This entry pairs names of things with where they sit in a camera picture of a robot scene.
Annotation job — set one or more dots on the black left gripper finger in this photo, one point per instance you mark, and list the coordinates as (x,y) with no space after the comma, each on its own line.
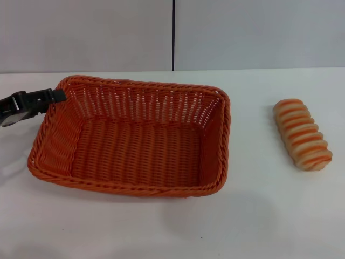
(40,96)
(19,118)

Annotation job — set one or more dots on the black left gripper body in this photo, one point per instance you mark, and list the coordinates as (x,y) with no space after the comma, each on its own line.
(6,105)

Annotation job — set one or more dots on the orange woven rectangular basket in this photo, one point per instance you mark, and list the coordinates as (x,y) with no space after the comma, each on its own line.
(134,145)

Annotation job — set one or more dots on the striped twisted bread loaf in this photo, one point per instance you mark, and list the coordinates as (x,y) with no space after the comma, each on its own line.
(303,135)

